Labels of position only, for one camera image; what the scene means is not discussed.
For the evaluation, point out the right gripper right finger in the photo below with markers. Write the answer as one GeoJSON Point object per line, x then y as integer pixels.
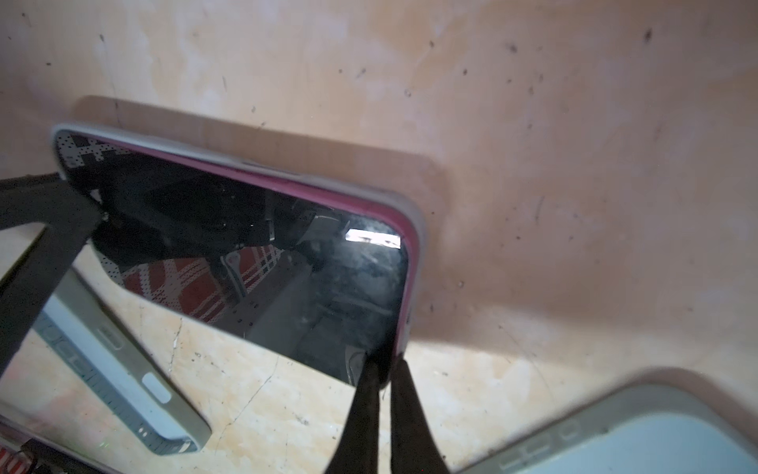
{"type": "Point", "coordinates": [413, 449]}

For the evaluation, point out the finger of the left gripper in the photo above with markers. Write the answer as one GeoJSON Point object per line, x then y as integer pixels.
{"type": "Point", "coordinates": [68, 220]}

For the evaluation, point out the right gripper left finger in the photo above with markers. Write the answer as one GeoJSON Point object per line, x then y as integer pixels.
{"type": "Point", "coordinates": [357, 451]}

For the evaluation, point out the light blue case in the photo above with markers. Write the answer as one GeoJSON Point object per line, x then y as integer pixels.
{"type": "Point", "coordinates": [79, 328]}
{"type": "Point", "coordinates": [646, 428]}
{"type": "Point", "coordinates": [367, 201]}

